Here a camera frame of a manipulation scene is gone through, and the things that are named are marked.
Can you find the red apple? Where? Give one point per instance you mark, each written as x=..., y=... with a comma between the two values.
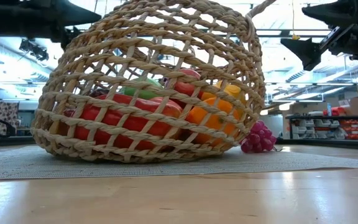
x=186, y=87

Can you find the yellow lemon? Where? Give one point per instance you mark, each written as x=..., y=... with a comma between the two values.
x=232, y=91

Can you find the cardboard box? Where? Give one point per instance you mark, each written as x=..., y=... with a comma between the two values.
x=357, y=107

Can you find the blue bottle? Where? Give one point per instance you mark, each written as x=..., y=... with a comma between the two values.
x=329, y=109

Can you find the black overhead camera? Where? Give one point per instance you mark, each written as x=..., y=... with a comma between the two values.
x=34, y=49

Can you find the grey woven placemat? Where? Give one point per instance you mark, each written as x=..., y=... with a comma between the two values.
x=197, y=168

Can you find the purple grape bunch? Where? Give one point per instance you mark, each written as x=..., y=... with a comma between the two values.
x=258, y=140

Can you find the black aluminium rig frame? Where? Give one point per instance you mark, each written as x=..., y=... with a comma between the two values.
x=322, y=143

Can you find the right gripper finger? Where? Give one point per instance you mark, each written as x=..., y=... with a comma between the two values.
x=306, y=51
x=331, y=14

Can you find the green apple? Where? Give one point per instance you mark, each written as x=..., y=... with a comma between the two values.
x=141, y=92

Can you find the large red-orange fruit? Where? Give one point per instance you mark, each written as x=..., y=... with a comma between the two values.
x=132, y=123

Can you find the floral patterned cloth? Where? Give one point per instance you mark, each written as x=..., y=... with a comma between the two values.
x=3, y=115

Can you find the red storage container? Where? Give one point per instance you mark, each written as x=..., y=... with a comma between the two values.
x=337, y=111

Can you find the orange fruit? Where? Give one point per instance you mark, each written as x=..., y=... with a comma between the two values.
x=216, y=119

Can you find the grey bin storage rack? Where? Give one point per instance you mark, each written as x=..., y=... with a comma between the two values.
x=315, y=129

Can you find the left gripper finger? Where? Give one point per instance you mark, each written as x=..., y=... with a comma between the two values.
x=70, y=35
x=79, y=14

